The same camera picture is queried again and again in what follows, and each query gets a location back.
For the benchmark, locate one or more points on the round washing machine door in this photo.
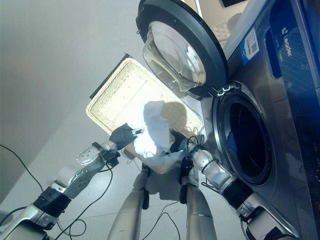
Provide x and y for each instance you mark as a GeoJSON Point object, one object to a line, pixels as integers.
{"type": "Point", "coordinates": [183, 47]}

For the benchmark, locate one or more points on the blue white energy label sticker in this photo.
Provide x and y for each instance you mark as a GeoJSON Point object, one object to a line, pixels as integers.
{"type": "Point", "coordinates": [250, 47]}

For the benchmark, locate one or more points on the right silver robot leg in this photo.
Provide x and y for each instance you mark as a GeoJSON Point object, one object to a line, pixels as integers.
{"type": "Point", "coordinates": [198, 207]}

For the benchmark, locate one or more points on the left silver robot leg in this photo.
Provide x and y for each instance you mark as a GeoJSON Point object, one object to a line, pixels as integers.
{"type": "Point", "coordinates": [130, 207]}

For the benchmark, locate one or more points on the blue garment in drum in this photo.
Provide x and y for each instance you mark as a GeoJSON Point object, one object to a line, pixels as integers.
{"type": "Point", "coordinates": [235, 143]}

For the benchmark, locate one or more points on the dark stand under basket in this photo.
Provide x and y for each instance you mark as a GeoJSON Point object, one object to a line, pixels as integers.
{"type": "Point", "coordinates": [110, 75]}

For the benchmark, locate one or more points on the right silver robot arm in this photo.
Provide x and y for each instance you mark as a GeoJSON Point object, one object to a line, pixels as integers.
{"type": "Point", "coordinates": [232, 190]}

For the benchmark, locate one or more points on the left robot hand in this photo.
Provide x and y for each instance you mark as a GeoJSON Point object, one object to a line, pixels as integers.
{"type": "Point", "coordinates": [123, 137]}

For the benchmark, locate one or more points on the grey front-load washing machine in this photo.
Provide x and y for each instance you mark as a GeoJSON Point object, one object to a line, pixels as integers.
{"type": "Point", "coordinates": [272, 120]}

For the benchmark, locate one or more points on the white cloth garment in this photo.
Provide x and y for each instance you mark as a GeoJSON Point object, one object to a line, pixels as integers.
{"type": "Point", "coordinates": [155, 130]}

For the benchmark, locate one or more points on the silver robot leg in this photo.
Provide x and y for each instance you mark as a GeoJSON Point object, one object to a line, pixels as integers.
{"type": "Point", "coordinates": [198, 207]}
{"type": "Point", "coordinates": [130, 207]}

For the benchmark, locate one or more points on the woven wicker laundry basket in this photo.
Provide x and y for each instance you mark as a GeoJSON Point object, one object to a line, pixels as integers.
{"type": "Point", "coordinates": [132, 100]}

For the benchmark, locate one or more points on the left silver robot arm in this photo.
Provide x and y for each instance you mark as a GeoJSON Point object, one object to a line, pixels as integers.
{"type": "Point", "coordinates": [62, 186]}

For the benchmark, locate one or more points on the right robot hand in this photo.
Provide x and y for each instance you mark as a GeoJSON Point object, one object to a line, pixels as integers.
{"type": "Point", "coordinates": [178, 143]}

